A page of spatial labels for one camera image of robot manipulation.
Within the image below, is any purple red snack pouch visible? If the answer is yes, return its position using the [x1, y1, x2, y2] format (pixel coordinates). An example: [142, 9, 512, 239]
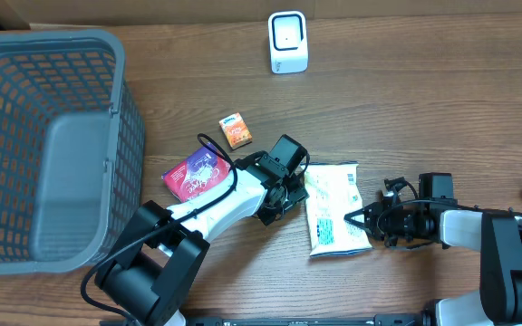
[161, 147, 230, 202]

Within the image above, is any grey plastic mesh basket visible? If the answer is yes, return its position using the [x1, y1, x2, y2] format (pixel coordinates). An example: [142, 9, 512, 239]
[0, 30, 145, 275]

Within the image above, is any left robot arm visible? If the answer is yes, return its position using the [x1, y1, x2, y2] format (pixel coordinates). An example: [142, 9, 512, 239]
[81, 133, 310, 325]

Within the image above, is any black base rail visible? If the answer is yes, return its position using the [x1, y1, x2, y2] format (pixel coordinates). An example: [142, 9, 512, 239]
[100, 312, 430, 326]

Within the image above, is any yellow snack bag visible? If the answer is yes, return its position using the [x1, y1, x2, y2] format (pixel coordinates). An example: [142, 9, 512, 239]
[304, 162, 372, 258]

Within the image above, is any white barcode scanner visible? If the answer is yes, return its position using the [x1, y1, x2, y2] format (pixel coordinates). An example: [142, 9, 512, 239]
[267, 11, 309, 74]

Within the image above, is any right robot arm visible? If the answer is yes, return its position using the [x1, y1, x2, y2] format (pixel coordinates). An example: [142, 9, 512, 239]
[344, 173, 522, 325]

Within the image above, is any small orange juice carton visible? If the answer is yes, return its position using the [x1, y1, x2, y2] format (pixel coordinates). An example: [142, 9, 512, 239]
[219, 112, 253, 149]

